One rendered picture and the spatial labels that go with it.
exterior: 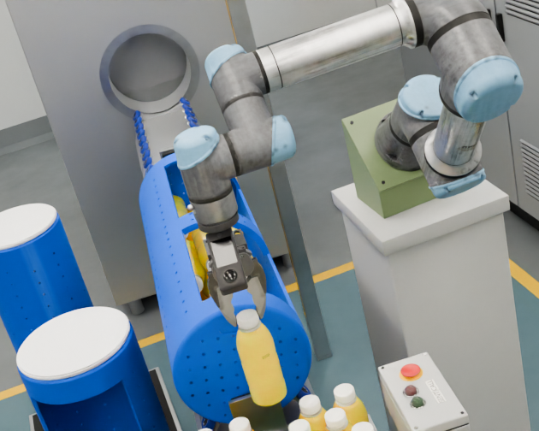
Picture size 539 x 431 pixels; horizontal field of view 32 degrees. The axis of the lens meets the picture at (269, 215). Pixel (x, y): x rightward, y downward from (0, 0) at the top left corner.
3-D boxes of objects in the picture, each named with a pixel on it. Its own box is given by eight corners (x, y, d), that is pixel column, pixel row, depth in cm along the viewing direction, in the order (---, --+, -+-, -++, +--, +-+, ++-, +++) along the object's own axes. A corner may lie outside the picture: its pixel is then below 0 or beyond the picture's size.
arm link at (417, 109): (429, 91, 210) (445, 61, 197) (453, 143, 206) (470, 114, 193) (381, 106, 207) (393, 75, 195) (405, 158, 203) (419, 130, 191)
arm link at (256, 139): (275, 86, 153) (212, 107, 151) (300, 144, 149) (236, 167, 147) (275, 109, 160) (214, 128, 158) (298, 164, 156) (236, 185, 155)
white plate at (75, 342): (6, 337, 229) (8, 341, 229) (27, 393, 205) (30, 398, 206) (111, 292, 236) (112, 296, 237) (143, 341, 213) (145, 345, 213)
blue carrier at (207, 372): (241, 233, 272) (234, 143, 260) (315, 412, 194) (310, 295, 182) (145, 247, 268) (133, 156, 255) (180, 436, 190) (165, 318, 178)
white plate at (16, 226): (72, 202, 293) (74, 205, 293) (4, 203, 305) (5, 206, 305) (21, 249, 271) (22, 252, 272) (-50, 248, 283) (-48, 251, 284)
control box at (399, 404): (434, 392, 180) (426, 349, 176) (475, 457, 163) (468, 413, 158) (386, 407, 180) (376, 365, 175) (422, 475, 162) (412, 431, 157)
